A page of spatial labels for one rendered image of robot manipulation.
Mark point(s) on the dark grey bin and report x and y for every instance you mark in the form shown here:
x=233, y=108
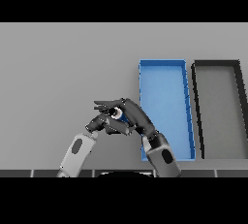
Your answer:
x=219, y=111

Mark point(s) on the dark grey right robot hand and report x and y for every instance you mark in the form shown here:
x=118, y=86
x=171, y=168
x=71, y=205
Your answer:
x=137, y=114

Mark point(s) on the blue pipe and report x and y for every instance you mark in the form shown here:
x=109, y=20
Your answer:
x=117, y=114

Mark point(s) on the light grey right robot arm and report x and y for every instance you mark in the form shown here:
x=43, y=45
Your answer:
x=161, y=156

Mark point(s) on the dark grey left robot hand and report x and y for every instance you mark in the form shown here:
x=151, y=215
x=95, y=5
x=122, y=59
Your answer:
x=102, y=124

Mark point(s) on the blue bin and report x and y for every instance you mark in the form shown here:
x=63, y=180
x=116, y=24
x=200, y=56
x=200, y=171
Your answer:
x=164, y=105

